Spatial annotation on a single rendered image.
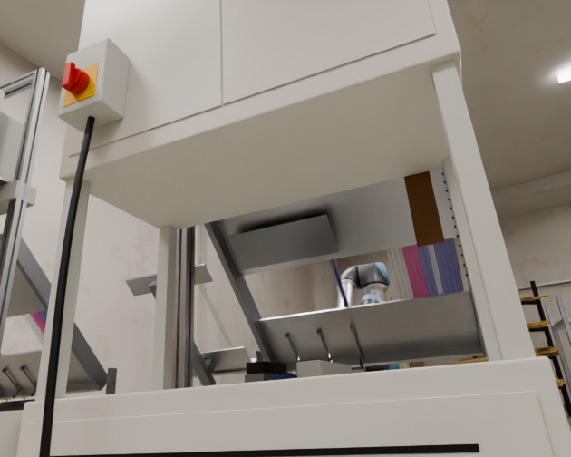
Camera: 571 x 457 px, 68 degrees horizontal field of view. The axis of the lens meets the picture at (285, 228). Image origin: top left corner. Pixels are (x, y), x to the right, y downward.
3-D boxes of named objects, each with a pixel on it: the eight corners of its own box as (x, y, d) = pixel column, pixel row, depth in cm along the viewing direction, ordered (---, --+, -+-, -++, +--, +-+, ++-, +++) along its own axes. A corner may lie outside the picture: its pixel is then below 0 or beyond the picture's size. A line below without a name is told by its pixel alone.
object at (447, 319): (276, 366, 147) (278, 359, 150) (480, 346, 125) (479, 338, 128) (258, 323, 140) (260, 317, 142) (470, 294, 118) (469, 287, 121)
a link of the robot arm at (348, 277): (333, 264, 214) (326, 328, 171) (355, 261, 211) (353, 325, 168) (339, 283, 219) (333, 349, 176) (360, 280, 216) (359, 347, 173)
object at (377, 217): (236, 283, 131) (241, 274, 135) (461, 243, 109) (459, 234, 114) (193, 186, 119) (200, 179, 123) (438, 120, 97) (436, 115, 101)
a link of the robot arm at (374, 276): (370, 382, 187) (358, 272, 217) (405, 379, 183) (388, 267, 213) (366, 374, 177) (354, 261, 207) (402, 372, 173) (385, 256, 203)
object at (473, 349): (276, 374, 145) (281, 359, 151) (483, 355, 123) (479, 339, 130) (275, 372, 145) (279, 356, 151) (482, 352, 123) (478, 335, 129)
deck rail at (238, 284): (271, 374, 146) (275, 362, 151) (276, 374, 145) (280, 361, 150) (187, 188, 119) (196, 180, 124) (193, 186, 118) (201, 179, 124)
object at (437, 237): (416, 248, 82) (388, 102, 95) (446, 243, 80) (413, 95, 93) (415, 247, 81) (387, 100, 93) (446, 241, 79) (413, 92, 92)
